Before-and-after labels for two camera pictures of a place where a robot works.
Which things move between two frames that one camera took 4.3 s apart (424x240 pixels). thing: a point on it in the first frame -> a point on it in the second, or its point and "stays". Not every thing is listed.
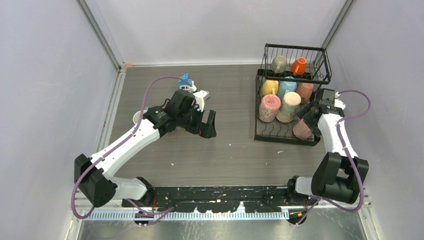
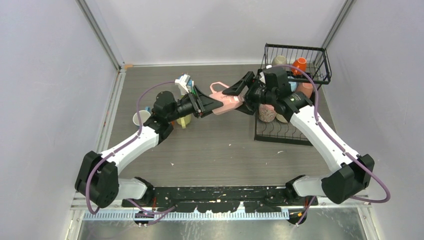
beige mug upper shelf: (279, 64) stays
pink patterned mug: (270, 106) stays
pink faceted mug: (301, 130) -> (215, 94)
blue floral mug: (136, 115) stays
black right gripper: (307, 108) -> (238, 87)
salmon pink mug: (305, 90) stays
